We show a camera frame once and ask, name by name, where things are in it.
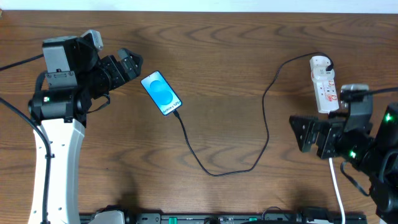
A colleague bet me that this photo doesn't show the blue screen Galaxy smartphone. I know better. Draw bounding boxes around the blue screen Galaxy smartphone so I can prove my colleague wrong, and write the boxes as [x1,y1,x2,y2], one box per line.
[141,70,183,116]

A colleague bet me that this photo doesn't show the black USB charging cable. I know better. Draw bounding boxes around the black USB charging cable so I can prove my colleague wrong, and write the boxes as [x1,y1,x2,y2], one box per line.
[172,52,335,177]

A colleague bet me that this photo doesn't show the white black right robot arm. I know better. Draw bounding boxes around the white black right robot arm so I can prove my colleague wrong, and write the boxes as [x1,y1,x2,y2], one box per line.
[289,103,397,223]

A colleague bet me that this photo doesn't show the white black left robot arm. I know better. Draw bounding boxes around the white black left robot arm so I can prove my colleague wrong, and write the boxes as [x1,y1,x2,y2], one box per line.
[28,30,143,223]

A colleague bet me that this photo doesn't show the white power strip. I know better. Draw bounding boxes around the white power strip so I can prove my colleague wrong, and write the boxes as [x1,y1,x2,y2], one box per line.
[311,67,339,114]

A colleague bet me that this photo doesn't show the white power strip cord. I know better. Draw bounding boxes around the white power strip cord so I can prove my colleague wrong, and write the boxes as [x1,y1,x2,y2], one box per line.
[328,157,346,224]

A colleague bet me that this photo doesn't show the white USB wall charger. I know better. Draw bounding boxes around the white USB wall charger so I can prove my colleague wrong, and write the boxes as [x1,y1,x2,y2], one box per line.
[310,55,334,72]

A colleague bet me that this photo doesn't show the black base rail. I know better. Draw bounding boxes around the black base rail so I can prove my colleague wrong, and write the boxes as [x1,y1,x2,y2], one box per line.
[80,206,368,224]

